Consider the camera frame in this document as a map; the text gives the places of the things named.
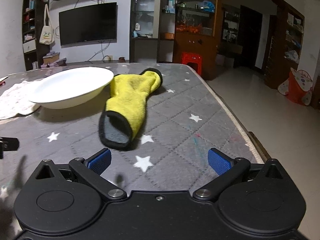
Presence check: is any yellow grey microfiber cloth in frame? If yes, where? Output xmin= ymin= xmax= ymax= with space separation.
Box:
xmin=98 ymin=68 xmax=163 ymax=150

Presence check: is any white ceramic bowl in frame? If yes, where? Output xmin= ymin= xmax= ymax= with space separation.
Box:
xmin=27 ymin=67 xmax=114 ymax=109

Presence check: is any white patterned towel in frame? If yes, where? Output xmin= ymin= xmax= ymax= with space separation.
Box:
xmin=1 ymin=79 xmax=42 ymax=120

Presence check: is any stack of boxes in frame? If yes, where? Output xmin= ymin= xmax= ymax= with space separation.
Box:
xmin=40 ymin=51 xmax=67 ymax=68

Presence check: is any red white bag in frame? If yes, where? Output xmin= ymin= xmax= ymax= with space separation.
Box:
xmin=278 ymin=68 xmax=313 ymax=106

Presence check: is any low black tv bench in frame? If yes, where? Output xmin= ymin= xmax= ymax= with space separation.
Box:
xmin=67 ymin=60 xmax=129 ymax=67

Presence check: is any canvas tote bag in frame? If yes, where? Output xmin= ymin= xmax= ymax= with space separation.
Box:
xmin=39 ymin=4 xmax=54 ymax=45

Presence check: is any red plastic stool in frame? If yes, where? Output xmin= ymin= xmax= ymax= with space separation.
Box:
xmin=181 ymin=51 xmax=202 ymax=75

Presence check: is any black flat television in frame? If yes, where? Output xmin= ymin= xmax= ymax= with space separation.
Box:
xmin=59 ymin=2 xmax=118 ymax=46

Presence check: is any glass door cabinet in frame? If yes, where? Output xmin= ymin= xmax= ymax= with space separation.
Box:
xmin=129 ymin=0 xmax=176 ymax=63

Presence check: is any dark wooden display cabinet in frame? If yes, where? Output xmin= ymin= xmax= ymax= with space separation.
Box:
xmin=172 ymin=0 xmax=223 ymax=80

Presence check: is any black wall bookshelf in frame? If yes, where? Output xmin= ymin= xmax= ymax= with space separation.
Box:
xmin=22 ymin=0 xmax=50 ymax=71

